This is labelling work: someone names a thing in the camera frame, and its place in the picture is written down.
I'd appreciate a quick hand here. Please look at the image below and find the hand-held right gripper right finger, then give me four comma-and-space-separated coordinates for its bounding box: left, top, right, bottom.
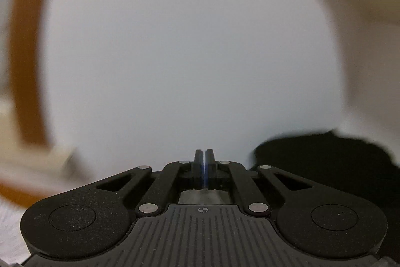
205, 149, 317, 218

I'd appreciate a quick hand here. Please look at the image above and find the black folded garment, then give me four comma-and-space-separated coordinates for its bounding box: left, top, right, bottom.
248, 129, 400, 258

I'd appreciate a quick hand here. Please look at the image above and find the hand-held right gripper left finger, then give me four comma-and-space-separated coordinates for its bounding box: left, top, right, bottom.
95, 149, 206, 218

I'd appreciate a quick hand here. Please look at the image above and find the white checker-print garment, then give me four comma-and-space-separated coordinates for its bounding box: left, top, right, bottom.
0, 198, 30, 266

